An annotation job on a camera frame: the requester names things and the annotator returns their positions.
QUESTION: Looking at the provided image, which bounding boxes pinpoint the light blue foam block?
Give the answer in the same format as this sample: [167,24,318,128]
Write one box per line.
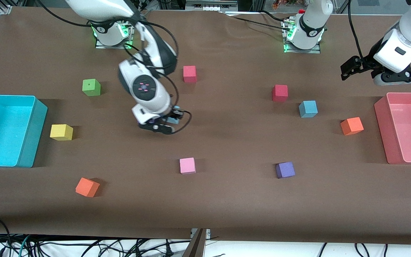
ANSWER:
[299,100,318,118]
[166,106,183,125]

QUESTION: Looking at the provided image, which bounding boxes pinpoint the red foam block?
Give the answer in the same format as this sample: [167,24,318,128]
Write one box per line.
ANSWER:
[272,85,288,102]
[183,65,197,83]

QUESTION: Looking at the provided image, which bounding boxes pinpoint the pink foam block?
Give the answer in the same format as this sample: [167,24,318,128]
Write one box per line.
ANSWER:
[179,157,196,175]

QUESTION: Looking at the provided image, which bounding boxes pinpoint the orange foam block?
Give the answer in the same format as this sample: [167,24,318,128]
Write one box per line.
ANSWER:
[340,117,364,136]
[75,177,100,198]

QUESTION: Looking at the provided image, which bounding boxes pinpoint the pink plastic bin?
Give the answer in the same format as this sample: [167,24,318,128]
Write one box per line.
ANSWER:
[374,92,411,165]

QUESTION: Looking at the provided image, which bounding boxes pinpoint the green foam block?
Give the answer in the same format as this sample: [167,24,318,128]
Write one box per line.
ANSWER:
[82,79,101,97]

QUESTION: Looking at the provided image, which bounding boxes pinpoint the brown table cover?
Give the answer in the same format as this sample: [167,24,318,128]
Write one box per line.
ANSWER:
[0,6,411,245]

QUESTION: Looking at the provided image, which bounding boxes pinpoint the yellow foam block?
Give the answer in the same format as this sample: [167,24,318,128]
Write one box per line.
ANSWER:
[50,124,73,141]

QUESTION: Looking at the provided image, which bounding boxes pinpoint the white power strip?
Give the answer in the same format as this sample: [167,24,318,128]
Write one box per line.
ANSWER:
[185,0,239,11]

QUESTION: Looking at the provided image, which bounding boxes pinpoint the small metal table clamp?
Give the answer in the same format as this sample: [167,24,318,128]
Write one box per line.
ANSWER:
[191,228,212,239]

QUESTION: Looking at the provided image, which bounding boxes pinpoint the dark support bar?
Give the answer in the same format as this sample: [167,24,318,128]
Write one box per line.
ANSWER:
[182,229,206,257]

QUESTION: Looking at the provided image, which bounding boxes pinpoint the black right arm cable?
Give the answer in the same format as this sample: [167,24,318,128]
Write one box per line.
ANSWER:
[36,0,192,135]

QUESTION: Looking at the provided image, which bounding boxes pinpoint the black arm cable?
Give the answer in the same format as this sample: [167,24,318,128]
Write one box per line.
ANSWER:
[36,0,192,135]
[347,0,364,59]

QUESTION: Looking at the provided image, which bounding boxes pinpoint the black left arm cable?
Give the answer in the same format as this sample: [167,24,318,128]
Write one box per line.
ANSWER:
[347,0,364,59]

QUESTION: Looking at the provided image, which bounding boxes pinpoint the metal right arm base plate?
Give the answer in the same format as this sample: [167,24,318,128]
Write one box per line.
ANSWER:
[95,21,135,50]

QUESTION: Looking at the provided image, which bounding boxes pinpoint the black base cable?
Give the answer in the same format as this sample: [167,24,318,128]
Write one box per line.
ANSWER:
[220,10,289,31]

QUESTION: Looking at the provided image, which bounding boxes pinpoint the teal floor cable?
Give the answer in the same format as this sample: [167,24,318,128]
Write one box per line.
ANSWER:
[17,235,32,257]

